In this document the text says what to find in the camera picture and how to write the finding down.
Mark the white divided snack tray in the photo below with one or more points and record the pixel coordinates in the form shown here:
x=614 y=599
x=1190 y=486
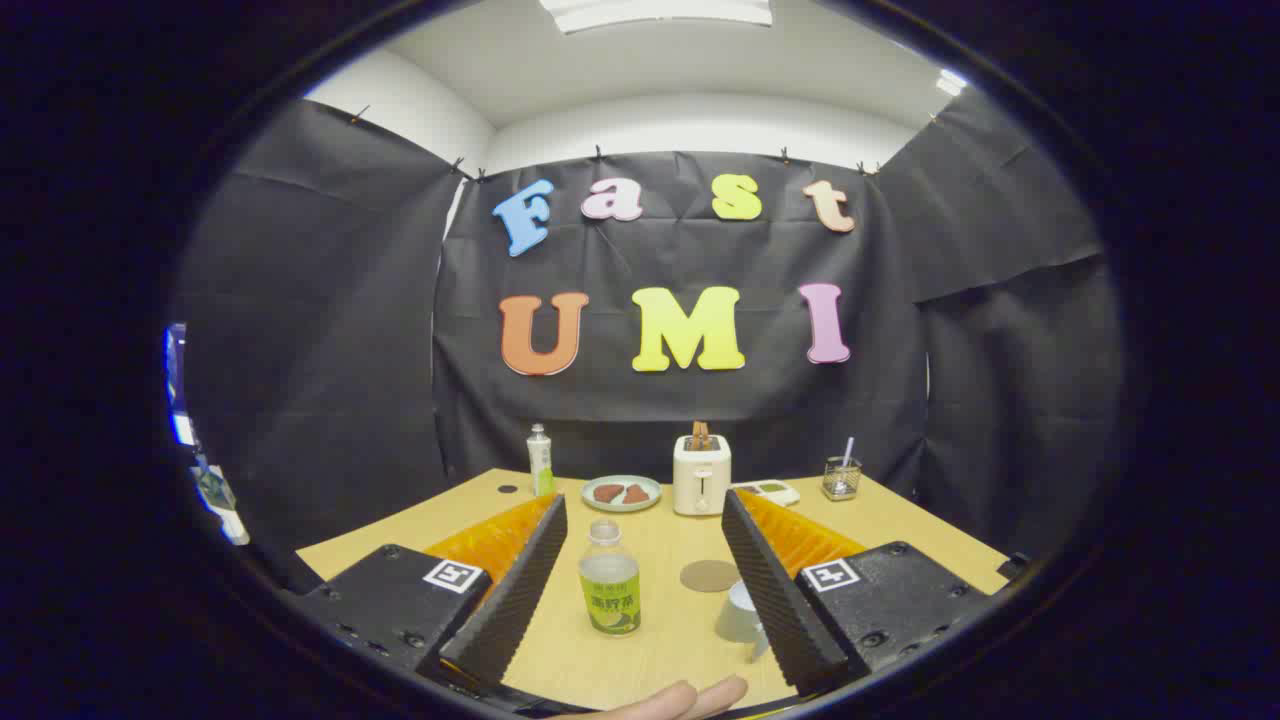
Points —
x=772 y=492

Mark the clear juice bottle green label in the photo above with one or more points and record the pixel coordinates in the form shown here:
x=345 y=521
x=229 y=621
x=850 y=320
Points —
x=610 y=592

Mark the pale blue cup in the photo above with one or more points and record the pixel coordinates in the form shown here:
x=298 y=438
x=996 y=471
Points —
x=737 y=612

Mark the wooden table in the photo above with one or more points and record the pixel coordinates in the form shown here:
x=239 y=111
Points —
x=655 y=545

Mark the pale green plate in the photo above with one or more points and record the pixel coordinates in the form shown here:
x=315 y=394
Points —
x=621 y=506

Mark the slim white bottle green label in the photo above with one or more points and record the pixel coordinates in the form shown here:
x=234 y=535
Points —
x=540 y=460

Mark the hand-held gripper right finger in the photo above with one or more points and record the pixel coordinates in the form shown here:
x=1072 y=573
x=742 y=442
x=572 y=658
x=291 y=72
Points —
x=775 y=600

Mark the black backdrop cloth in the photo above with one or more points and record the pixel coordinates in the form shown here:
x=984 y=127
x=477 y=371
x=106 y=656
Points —
x=610 y=265

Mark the cream toaster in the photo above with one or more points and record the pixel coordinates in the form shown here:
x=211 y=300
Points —
x=701 y=480

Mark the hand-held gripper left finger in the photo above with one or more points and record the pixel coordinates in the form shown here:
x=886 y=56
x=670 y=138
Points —
x=515 y=600

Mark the small black block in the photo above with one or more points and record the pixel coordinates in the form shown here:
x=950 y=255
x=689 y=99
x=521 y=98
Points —
x=1014 y=566

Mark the round brown coaster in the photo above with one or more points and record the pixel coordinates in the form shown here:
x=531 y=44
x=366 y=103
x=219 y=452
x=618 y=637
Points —
x=708 y=576

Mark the brown bread piece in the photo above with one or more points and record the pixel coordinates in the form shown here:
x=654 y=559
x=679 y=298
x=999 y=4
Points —
x=608 y=492
x=636 y=494

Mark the brown toast slice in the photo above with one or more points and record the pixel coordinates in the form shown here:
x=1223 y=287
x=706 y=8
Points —
x=700 y=436

